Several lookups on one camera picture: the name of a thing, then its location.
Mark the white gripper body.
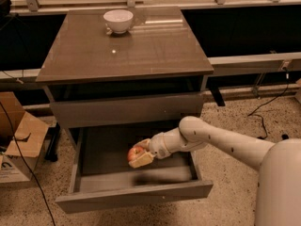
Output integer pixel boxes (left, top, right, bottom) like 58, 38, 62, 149
149, 133, 170, 159

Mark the black cable on left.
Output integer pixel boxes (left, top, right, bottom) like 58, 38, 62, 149
0, 101, 56, 226

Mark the brown cardboard box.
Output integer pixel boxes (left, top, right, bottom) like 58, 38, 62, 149
0, 92, 49, 184

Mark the grey drawer cabinet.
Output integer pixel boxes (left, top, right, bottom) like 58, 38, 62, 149
35, 6, 214, 146

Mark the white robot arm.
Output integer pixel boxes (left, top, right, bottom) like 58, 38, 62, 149
128, 116, 301, 226

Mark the red apple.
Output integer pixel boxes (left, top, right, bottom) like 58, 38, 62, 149
127, 146, 145, 161

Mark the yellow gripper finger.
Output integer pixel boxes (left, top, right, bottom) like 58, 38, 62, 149
134, 138, 151, 151
129, 152, 154, 169

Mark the black power adapter cable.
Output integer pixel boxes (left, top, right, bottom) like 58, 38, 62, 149
246, 67, 292, 141

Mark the closed grey top drawer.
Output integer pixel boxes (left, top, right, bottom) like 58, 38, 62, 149
50, 92, 203, 128

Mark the white ceramic bowl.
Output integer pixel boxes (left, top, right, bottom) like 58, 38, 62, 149
103, 9, 134, 34

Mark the open grey middle drawer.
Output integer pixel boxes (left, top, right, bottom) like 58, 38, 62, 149
56, 121, 213, 213

